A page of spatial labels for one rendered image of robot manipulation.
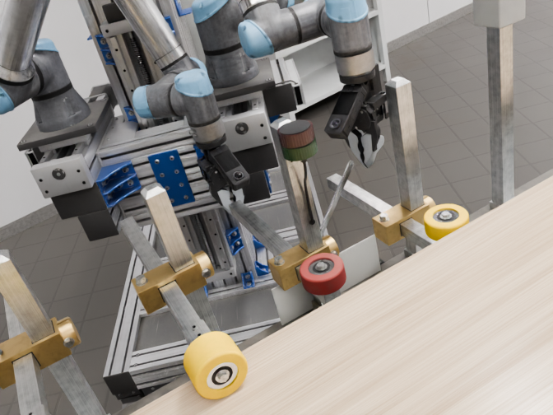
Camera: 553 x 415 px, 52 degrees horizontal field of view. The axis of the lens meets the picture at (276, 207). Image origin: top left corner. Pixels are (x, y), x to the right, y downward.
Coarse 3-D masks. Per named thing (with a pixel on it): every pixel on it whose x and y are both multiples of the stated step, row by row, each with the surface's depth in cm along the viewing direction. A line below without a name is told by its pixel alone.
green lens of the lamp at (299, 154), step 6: (312, 144) 93; (282, 150) 95; (288, 150) 93; (294, 150) 93; (300, 150) 93; (306, 150) 93; (312, 150) 94; (288, 156) 94; (294, 156) 94; (300, 156) 93; (306, 156) 94
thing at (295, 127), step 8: (296, 120) 96; (304, 120) 95; (280, 128) 94; (288, 128) 94; (296, 128) 93; (304, 128) 92; (304, 160) 96; (304, 168) 97; (304, 176) 99; (304, 184) 101; (312, 216) 106; (312, 224) 107
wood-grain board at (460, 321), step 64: (448, 256) 95; (512, 256) 92; (320, 320) 89; (384, 320) 86; (448, 320) 83; (512, 320) 80; (192, 384) 84; (256, 384) 81; (320, 384) 79; (384, 384) 76; (448, 384) 74; (512, 384) 72
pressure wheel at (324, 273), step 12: (312, 264) 101; (324, 264) 99; (336, 264) 99; (300, 276) 99; (312, 276) 98; (324, 276) 97; (336, 276) 97; (312, 288) 98; (324, 288) 97; (336, 288) 98
